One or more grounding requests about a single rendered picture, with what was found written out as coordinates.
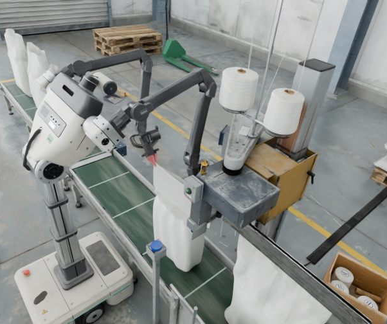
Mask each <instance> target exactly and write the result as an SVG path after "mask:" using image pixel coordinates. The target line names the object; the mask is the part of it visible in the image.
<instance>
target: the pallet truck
mask: <svg viewBox="0 0 387 324"><path fill-rule="evenodd" d="M167 1H168V0H166V3H165V9H166V41H165V47H164V50H163V57H164V59H165V60H166V61H168V62H170V63H172V64H174V65H176V66H178V67H180V68H182V69H184V70H186V71H188V72H191V71H193V68H194V67H192V66H189V65H188V64H185V63H184V62H181V61H180V60H177V59H176V58H182V59H184V60H187V61H189V62H191V63H192V64H195V65H196V66H199V67H201V68H204V69H205V70H207V71H209V72H210V73H213V74H216V75H218V74H219V73H221V72H220V71H219V70H218V69H217V68H215V67H213V66H211V65H209V64H206V63H204V62H202V61H200V60H197V59H196V58H193V57H191V56H189V55H187V54H186V51H185V50H184V48H183V47H182V46H181V45H180V43H178V41H177V40H175V39H173V38H168V19H167Z"/></svg>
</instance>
